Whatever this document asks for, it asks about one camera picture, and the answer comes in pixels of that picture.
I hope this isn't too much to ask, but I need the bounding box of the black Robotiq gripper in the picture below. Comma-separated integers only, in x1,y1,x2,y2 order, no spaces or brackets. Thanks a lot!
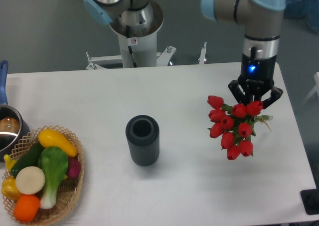
228,36,283,109

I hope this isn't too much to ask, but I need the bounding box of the red tulip bouquet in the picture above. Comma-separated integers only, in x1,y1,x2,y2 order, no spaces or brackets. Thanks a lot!
207,95,273,160

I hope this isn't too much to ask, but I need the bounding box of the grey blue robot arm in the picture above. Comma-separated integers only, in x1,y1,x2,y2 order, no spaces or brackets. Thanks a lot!
83,0,286,108

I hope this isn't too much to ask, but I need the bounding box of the dark grey ribbed vase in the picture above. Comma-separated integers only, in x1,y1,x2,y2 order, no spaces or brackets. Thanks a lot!
125,115,160,167

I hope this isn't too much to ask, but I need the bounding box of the white furniture leg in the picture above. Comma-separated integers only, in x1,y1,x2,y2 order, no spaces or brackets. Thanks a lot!
297,72,319,110

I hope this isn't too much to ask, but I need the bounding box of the blue plastic bag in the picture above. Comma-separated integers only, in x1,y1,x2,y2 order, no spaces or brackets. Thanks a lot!
284,0,319,34

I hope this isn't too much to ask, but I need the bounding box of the black device at table edge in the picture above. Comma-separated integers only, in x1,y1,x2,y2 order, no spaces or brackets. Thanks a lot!
300,189,319,215

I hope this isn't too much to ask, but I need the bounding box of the purple red radish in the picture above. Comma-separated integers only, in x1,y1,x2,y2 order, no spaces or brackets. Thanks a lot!
66,158,81,179

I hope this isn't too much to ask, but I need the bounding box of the yellow squash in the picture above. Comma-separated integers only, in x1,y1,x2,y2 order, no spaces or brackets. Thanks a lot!
38,129,78,157

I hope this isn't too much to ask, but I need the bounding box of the green bok choy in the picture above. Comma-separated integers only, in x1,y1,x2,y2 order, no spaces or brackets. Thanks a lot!
38,146,68,210

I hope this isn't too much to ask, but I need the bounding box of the green cucumber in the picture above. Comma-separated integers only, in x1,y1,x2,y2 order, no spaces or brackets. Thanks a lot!
10,141,44,177

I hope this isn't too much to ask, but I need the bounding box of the cream round radish slice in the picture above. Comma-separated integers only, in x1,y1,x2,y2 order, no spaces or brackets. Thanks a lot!
15,166,45,195

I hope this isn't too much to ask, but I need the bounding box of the yellow banana tip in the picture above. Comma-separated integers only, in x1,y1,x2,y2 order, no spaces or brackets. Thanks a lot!
3,154,17,172

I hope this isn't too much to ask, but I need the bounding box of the orange fruit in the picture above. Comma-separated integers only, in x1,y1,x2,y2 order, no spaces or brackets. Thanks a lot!
13,195,40,223

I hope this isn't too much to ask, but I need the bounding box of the woven wicker basket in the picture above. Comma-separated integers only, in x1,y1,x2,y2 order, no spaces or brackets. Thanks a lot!
2,125,85,226

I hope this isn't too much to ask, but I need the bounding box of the yellow bell pepper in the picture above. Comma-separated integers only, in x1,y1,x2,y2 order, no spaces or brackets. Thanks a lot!
1,176,23,201

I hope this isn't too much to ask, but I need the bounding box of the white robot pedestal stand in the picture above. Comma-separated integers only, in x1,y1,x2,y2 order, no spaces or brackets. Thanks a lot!
85,0,208,71

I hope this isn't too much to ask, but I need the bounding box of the blue handled steel saucepan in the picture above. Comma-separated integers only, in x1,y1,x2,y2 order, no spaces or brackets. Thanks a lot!
0,60,29,163

